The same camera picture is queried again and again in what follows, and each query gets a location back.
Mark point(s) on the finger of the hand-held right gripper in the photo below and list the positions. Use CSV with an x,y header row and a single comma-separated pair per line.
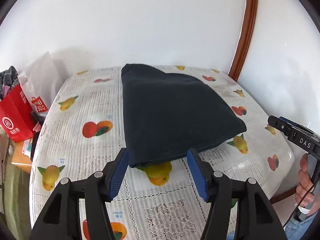
x,y
290,122
280,127

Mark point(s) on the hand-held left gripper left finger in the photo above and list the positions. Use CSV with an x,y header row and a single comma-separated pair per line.
x,y
118,175

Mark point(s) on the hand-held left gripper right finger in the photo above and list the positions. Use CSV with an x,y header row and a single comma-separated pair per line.
x,y
197,175

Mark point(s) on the black sweatshirt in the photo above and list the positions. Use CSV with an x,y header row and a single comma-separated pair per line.
x,y
175,115

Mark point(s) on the person's right hand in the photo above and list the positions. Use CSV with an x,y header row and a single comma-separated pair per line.
x,y
303,182

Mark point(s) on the fruit print tablecloth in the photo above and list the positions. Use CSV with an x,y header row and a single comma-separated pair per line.
x,y
75,155

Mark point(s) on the wooden baseboard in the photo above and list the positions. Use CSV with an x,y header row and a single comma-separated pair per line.
x,y
283,195

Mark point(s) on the person's blue jeans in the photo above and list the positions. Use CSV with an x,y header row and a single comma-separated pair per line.
x,y
297,231

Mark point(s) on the wooden side table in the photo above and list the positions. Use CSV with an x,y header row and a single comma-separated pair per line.
x,y
18,158

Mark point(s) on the wooden vertical trim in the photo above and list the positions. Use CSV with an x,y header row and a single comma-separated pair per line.
x,y
247,30

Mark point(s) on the olive green cloth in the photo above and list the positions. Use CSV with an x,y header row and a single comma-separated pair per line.
x,y
15,192

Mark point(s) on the red paper bag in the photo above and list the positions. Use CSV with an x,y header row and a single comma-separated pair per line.
x,y
15,120

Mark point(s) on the white shopping bag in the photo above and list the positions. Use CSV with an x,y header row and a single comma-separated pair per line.
x,y
42,75

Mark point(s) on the plaid cloth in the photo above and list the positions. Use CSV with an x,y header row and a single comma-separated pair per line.
x,y
8,80

